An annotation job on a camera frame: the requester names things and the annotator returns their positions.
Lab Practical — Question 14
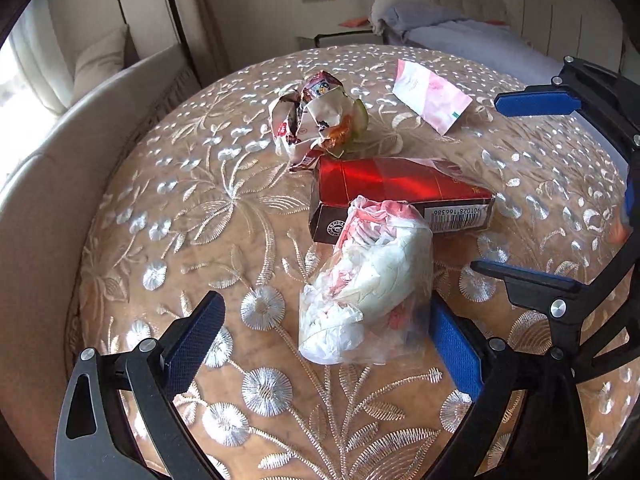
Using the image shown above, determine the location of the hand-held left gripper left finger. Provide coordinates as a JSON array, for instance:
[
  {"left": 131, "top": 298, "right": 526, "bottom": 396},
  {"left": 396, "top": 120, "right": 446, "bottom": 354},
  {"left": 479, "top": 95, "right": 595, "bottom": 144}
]
[{"left": 54, "top": 290, "right": 227, "bottom": 480}]

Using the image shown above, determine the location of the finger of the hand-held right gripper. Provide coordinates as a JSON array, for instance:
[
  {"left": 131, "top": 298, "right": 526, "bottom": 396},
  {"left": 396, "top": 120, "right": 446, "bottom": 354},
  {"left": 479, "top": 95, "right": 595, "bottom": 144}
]
[
  {"left": 470, "top": 240, "right": 640, "bottom": 376},
  {"left": 494, "top": 55, "right": 640, "bottom": 196}
]

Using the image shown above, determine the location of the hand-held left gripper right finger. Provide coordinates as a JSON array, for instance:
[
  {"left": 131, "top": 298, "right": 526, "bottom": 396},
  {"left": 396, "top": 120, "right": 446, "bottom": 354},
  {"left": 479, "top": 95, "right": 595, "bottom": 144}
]
[{"left": 429, "top": 292, "right": 588, "bottom": 480}]

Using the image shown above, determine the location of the clear bag of tissues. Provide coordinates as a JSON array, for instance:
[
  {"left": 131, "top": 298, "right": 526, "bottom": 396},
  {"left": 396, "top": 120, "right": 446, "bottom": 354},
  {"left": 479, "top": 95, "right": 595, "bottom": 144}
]
[{"left": 298, "top": 196, "right": 435, "bottom": 365}]

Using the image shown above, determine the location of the lilac duvet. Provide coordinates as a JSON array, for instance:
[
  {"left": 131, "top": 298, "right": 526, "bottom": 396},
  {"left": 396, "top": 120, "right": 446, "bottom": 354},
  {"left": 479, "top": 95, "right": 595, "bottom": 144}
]
[{"left": 400, "top": 19, "right": 571, "bottom": 92}]

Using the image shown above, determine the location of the beige wardrobe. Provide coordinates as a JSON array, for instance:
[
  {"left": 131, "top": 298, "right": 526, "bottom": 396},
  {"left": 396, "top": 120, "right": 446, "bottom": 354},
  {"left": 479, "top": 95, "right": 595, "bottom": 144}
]
[{"left": 505, "top": 0, "right": 627, "bottom": 77}]

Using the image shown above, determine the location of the pink white packet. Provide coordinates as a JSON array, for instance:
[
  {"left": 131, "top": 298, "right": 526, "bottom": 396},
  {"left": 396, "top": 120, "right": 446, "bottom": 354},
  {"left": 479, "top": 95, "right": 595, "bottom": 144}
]
[{"left": 391, "top": 59, "right": 473, "bottom": 136}]

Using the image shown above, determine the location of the red cigarette box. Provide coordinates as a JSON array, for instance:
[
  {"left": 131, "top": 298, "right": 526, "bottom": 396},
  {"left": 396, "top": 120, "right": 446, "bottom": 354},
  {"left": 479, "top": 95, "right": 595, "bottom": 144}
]
[{"left": 307, "top": 156, "right": 497, "bottom": 245}]

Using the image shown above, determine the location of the grey pillow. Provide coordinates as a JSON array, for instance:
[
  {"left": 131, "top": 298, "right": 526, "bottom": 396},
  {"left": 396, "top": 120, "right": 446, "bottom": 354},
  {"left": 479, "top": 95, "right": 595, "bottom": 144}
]
[{"left": 370, "top": 0, "right": 451, "bottom": 37}]

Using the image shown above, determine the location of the beige window seat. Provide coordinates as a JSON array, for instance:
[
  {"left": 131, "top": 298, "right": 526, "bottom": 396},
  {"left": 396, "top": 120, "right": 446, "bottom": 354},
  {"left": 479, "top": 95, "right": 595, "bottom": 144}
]
[{"left": 0, "top": 42, "right": 201, "bottom": 480}]

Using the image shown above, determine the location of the white printed crumpled wrapper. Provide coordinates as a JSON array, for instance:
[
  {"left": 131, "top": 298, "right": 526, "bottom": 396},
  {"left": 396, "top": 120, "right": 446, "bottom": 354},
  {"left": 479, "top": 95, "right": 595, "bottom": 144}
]
[{"left": 270, "top": 71, "right": 371, "bottom": 171}]

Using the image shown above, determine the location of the white nightstand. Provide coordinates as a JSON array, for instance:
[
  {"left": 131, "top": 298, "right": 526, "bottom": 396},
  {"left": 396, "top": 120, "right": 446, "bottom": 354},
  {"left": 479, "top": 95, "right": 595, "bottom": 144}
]
[{"left": 297, "top": 30, "right": 386, "bottom": 54}]

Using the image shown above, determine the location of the beige cushion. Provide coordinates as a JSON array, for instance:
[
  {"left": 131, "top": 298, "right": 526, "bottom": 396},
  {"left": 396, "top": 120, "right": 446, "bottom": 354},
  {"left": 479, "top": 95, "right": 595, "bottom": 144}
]
[{"left": 72, "top": 25, "right": 134, "bottom": 104}]

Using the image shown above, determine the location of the white curtain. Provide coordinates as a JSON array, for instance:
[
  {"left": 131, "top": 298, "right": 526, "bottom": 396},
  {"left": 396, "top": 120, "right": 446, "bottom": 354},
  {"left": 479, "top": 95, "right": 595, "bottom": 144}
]
[{"left": 7, "top": 0, "right": 76, "bottom": 117}]

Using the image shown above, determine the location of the dark sliding door frame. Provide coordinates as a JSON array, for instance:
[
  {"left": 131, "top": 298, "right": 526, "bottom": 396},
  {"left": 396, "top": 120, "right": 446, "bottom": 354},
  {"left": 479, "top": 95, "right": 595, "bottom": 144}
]
[{"left": 157, "top": 0, "right": 236, "bottom": 89}]

